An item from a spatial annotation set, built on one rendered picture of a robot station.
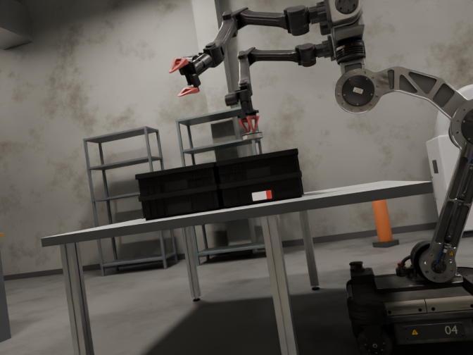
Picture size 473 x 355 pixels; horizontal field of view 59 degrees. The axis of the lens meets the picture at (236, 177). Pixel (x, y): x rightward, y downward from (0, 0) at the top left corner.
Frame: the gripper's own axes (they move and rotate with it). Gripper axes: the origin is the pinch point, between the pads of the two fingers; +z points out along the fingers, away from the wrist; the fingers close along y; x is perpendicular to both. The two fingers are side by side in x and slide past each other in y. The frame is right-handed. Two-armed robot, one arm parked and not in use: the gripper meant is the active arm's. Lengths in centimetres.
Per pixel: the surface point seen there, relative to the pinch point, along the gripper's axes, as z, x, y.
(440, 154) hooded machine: 30, 281, -78
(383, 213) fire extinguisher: 80, 236, -125
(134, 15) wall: -241, 115, -393
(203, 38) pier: -172, 163, -298
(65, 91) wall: -158, 24, -485
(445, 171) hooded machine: 47, 281, -77
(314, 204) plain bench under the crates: 37, -13, 50
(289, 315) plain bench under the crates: 78, -23, 35
